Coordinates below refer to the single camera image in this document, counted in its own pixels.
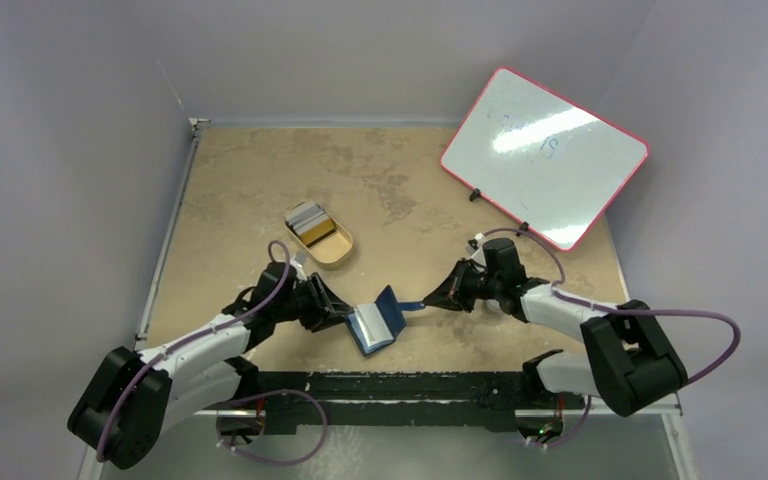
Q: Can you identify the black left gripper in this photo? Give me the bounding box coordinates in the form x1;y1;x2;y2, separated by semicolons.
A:
273;274;352;332

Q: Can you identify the navy blue leather card holder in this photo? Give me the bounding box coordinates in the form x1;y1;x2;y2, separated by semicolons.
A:
345;285;426;357

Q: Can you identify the beige oval plastic tray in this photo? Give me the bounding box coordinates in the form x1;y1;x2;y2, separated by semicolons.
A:
282;205;354;270

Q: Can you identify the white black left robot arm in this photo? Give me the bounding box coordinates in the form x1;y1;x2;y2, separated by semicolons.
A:
67;261;352;469

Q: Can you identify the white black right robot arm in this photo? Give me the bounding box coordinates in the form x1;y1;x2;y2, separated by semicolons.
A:
423;238;689;417

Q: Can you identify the stack of credit cards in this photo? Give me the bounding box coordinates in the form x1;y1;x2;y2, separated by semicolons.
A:
283;201;336;246

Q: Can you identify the red framed whiteboard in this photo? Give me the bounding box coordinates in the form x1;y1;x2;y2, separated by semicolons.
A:
440;67;649;251

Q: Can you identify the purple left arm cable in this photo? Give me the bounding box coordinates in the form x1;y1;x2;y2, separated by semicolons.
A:
95;239;306;464

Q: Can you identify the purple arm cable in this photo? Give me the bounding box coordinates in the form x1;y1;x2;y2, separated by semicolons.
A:
470;227;742;386
95;239;306;464

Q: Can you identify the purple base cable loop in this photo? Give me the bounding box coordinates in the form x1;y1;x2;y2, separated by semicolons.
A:
215;389;328;468

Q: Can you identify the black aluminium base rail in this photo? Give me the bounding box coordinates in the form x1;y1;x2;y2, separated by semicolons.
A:
193;349;683;437

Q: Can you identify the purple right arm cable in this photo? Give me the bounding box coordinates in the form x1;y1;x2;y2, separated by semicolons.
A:
470;227;742;386

